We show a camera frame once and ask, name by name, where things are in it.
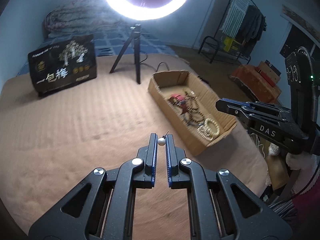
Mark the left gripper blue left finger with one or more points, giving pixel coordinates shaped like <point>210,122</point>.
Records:
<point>145,179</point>

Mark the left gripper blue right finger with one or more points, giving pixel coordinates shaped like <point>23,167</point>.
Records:
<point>173,156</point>

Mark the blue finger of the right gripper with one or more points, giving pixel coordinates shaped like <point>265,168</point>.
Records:
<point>230,101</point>

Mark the white pearl earring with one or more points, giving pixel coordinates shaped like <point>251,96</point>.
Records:
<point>162,140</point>

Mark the gloved right hand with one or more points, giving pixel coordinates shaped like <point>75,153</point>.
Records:
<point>281,163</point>

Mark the orange covered furniture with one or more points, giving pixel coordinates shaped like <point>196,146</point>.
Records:
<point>259,81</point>

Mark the open cardboard box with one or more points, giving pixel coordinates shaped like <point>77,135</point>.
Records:
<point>204,126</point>

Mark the black clothes rack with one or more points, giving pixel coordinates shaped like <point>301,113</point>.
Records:
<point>212,46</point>

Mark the yellow box on rack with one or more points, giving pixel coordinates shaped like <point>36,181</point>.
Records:
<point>231,45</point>

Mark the striped hanging towel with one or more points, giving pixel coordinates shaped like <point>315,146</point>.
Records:
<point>234,17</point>

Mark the dark hanging clothes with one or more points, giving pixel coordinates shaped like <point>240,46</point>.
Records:
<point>251,30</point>

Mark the blue patterned bed sheet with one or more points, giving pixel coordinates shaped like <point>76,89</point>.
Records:
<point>110,41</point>

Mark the black printed gift bag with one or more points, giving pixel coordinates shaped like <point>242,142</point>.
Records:
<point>63,65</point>

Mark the folded floral quilt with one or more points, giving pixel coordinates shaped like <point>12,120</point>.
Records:
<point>81,16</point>

